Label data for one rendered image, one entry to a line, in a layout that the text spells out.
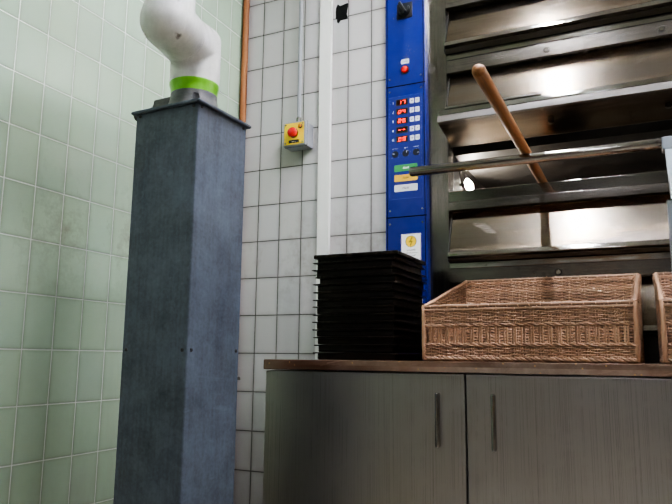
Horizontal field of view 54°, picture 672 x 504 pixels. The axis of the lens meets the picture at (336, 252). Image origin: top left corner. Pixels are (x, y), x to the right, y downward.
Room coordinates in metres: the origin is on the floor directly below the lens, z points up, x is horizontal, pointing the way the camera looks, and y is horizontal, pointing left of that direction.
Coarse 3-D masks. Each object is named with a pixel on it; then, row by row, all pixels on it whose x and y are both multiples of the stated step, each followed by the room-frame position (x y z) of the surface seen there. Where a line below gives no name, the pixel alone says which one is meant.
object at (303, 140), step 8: (304, 120) 2.48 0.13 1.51; (288, 128) 2.51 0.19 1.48; (296, 128) 2.49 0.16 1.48; (304, 128) 2.48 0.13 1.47; (312, 128) 2.53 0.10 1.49; (288, 136) 2.51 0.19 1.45; (296, 136) 2.49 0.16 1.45; (304, 136) 2.48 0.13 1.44; (312, 136) 2.53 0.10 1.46; (288, 144) 2.51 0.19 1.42; (296, 144) 2.49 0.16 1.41; (304, 144) 2.48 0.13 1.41; (312, 144) 2.53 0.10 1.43
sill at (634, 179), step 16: (608, 176) 2.08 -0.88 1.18; (624, 176) 2.06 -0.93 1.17; (640, 176) 2.04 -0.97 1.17; (656, 176) 2.02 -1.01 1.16; (464, 192) 2.28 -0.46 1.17; (480, 192) 2.25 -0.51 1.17; (496, 192) 2.23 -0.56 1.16; (512, 192) 2.21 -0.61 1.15; (528, 192) 2.18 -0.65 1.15; (544, 192) 2.16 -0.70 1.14
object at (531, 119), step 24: (576, 96) 1.98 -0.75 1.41; (600, 96) 1.94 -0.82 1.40; (624, 96) 1.92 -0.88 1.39; (648, 96) 1.91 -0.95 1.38; (456, 120) 2.14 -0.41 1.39; (480, 120) 2.13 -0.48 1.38; (528, 120) 2.11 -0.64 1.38; (576, 120) 2.08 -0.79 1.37; (600, 120) 2.07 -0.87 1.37; (624, 120) 2.06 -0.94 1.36; (648, 120) 2.05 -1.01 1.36; (456, 144) 2.32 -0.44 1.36
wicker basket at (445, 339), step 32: (480, 288) 2.23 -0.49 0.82; (512, 288) 2.17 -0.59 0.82; (544, 288) 2.13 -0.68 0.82; (576, 288) 2.08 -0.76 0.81; (640, 288) 1.81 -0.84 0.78; (448, 320) 1.80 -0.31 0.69; (480, 320) 1.77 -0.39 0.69; (512, 320) 1.73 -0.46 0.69; (544, 320) 1.70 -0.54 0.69; (576, 320) 1.66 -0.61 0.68; (608, 320) 1.63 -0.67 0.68; (640, 320) 1.79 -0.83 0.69; (448, 352) 1.81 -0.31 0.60; (480, 352) 1.77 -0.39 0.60; (512, 352) 1.73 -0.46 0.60; (544, 352) 1.70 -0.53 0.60; (576, 352) 1.66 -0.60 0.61; (608, 352) 1.63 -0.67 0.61; (640, 352) 1.60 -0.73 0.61
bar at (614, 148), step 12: (612, 144) 1.73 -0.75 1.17; (624, 144) 1.71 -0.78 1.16; (636, 144) 1.70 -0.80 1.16; (648, 144) 1.69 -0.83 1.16; (660, 144) 1.68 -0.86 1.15; (504, 156) 1.85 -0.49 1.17; (516, 156) 1.84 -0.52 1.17; (528, 156) 1.82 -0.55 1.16; (540, 156) 1.81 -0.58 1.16; (552, 156) 1.79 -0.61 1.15; (564, 156) 1.78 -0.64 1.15; (576, 156) 1.77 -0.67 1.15; (588, 156) 1.76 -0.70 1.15; (420, 168) 1.96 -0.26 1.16; (432, 168) 1.94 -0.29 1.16; (444, 168) 1.93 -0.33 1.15; (456, 168) 1.91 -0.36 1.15; (468, 168) 1.90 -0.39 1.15; (480, 168) 1.89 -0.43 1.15
